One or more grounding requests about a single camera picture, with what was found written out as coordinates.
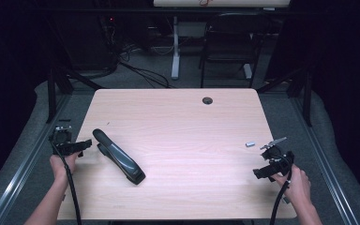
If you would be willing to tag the short white desk foot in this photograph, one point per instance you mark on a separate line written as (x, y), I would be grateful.
(247, 71)

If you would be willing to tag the grey desk crossbar panel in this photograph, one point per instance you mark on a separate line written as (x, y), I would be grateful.
(192, 29)

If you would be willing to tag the dark equipment cabinet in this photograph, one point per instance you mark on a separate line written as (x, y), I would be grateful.
(84, 40)

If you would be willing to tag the person's left hand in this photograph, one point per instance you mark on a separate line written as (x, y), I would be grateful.
(62, 167)

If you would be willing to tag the person's right hand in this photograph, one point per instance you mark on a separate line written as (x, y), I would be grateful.
(298, 186)

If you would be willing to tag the white desk leg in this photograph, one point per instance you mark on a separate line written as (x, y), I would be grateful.
(175, 50)

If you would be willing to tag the black folding chair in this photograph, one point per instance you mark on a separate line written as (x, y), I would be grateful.
(231, 37)

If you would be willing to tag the white desk top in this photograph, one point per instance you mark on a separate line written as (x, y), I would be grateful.
(231, 3)

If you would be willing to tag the silver staple strip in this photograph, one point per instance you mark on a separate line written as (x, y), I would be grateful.
(250, 144)

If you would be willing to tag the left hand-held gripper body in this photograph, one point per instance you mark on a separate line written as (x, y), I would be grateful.
(62, 136)

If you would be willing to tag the black metal stand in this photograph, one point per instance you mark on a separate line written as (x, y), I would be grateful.
(52, 93)
(307, 97)

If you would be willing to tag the aluminium floor rail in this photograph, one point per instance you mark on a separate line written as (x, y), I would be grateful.
(28, 165)
(325, 168)

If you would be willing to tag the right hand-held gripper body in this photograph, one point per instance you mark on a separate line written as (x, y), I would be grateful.
(278, 161)

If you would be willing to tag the large black stapler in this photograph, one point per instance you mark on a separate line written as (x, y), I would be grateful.
(120, 157)

